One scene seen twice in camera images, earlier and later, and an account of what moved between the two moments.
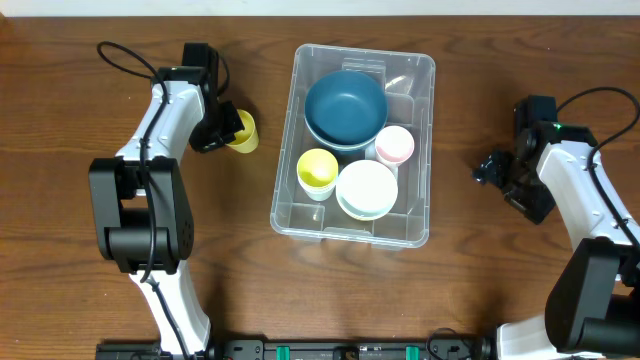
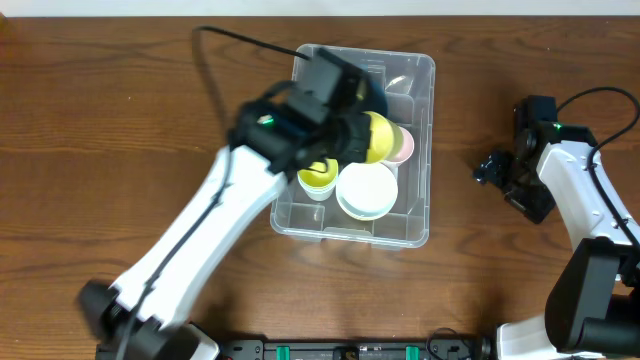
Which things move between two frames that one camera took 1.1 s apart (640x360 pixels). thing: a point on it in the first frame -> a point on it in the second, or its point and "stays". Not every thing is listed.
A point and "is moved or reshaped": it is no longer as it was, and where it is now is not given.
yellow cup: (246, 141) is moved or reshaped
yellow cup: (317, 168) stays
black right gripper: (503, 174) stays
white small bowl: (366, 190) stays
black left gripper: (220, 132) -> (358, 136)
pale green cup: (318, 193) stays
